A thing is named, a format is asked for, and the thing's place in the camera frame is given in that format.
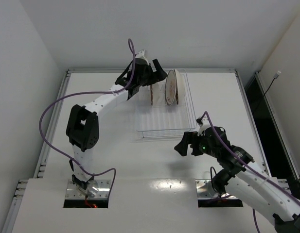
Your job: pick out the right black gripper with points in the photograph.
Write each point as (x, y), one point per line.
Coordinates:
(193, 144)

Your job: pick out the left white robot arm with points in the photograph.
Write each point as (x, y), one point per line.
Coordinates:
(83, 124)

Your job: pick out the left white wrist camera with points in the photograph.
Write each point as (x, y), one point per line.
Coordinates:
(142, 54)

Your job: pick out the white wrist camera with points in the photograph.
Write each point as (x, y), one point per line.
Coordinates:
(203, 123)
(142, 54)

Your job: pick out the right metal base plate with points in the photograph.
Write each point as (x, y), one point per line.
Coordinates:
(205, 191)

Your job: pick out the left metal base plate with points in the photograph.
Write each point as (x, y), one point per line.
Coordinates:
(97, 190)

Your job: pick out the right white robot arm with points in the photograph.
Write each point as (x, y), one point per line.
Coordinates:
(240, 176)

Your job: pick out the orange sunburst glass plate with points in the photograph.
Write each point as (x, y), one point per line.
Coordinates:
(170, 88)

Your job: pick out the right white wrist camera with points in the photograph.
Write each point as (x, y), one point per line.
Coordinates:
(203, 123)

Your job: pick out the floral plate brown rim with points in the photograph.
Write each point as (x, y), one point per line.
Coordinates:
(180, 87)
(157, 94)

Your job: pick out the white wire dish rack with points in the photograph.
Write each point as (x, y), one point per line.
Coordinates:
(164, 121)

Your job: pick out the metal base plate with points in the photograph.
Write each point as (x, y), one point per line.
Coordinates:
(205, 191)
(97, 190)

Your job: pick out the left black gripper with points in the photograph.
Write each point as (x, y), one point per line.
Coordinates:
(151, 75)

